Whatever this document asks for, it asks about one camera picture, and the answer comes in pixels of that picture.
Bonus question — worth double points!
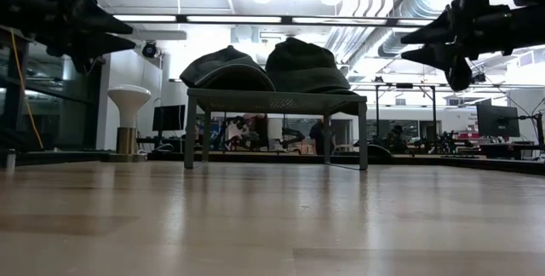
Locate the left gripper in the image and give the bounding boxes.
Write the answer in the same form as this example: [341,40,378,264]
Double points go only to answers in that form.
[0,0,138,74]

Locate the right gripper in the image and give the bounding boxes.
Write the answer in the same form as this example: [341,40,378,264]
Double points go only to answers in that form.
[399,0,514,93]

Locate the light grey baseball cap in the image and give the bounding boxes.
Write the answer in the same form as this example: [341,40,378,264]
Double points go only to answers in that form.
[179,44,278,93]

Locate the black baseball cap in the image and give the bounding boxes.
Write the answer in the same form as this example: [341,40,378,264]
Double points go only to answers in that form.
[264,37,353,95]

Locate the black monitor on arm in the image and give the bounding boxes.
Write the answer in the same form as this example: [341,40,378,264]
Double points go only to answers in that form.
[475,103,521,139]

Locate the black ceiling spotlight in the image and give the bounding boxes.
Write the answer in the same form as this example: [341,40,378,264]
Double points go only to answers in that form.
[141,40,160,60]

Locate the black metal gantry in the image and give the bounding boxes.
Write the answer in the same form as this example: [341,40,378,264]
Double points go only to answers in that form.
[373,82,439,143]

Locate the white mushroom-shaped stand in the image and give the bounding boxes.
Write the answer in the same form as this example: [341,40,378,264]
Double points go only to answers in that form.
[103,83,153,164]

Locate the background robot arms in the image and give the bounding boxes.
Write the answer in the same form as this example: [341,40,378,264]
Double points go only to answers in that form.
[410,129,472,154]

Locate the black computer monitor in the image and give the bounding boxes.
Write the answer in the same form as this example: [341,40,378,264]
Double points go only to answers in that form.
[152,105,187,133]

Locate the black arched object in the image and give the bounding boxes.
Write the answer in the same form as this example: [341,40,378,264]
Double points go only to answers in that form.
[366,143,393,158]

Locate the dark background table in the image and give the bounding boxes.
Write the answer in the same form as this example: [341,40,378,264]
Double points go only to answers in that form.
[440,141,545,161]

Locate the person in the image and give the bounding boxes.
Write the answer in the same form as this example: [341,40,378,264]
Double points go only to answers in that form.
[243,112,270,150]
[308,118,336,156]

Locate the long linear ceiling light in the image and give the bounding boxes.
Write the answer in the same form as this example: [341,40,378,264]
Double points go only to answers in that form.
[112,11,439,30]

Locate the small silver cylinder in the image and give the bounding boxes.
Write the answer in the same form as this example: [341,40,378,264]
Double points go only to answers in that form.
[4,147,18,174]

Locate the grey perforated metal rack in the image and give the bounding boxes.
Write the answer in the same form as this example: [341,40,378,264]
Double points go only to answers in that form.
[183,88,369,171]

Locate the white rectangular object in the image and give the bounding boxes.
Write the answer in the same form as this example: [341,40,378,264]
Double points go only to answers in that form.
[267,118,284,141]

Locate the yellow cable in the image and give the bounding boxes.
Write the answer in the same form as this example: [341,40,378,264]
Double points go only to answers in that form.
[9,28,44,150]

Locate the black aluminium table frame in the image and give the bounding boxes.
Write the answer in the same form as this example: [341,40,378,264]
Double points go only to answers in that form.
[0,148,545,177]

